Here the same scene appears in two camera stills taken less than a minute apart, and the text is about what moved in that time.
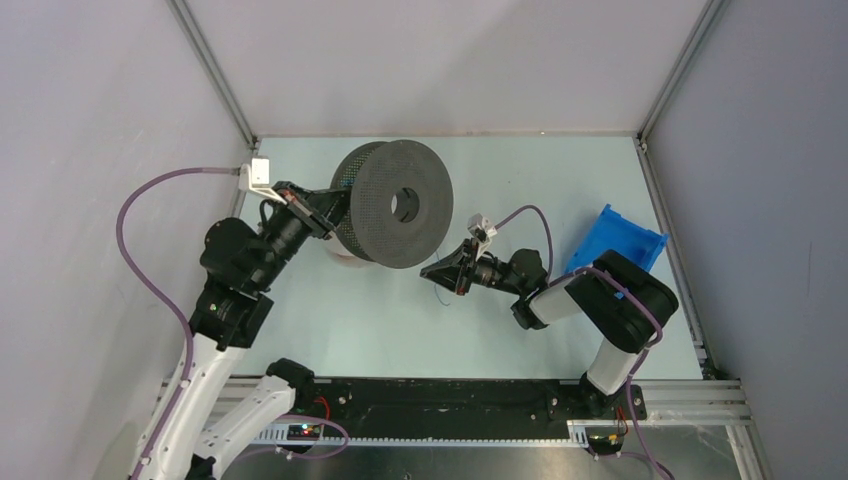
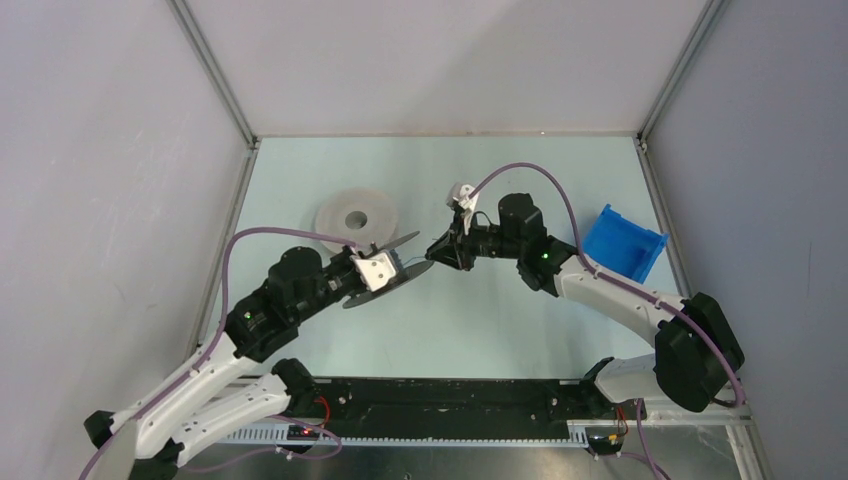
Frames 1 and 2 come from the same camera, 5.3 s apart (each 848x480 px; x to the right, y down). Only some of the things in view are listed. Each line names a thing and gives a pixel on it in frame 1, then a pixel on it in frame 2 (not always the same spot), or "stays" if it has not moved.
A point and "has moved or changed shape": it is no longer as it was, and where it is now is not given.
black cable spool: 401,201 -> 409,273
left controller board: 302,432 stays
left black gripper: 322,209 -> 345,255
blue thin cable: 435,285 has moved or changed shape
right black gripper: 454,270 -> 448,250
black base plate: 450,408 stays
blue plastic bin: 612,231 stays
